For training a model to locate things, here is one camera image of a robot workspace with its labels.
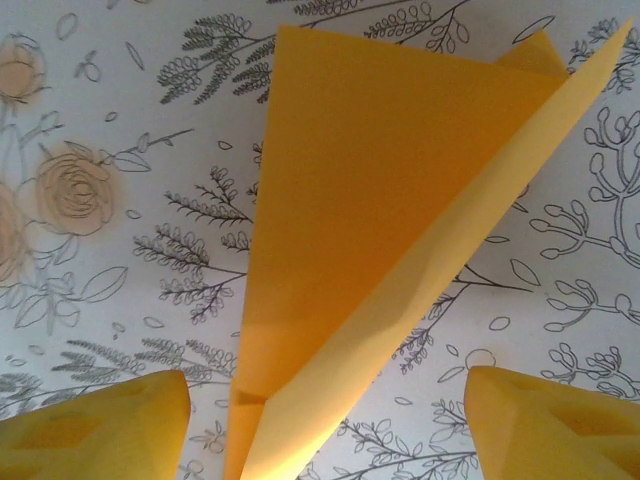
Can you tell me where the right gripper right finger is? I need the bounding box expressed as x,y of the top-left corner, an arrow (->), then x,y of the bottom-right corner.
463,364 -> 640,480

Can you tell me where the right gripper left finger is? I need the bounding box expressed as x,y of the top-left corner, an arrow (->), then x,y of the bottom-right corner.
0,369 -> 191,480

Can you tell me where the orange cloth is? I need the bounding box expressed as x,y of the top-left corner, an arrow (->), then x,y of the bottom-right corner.
222,17 -> 636,480

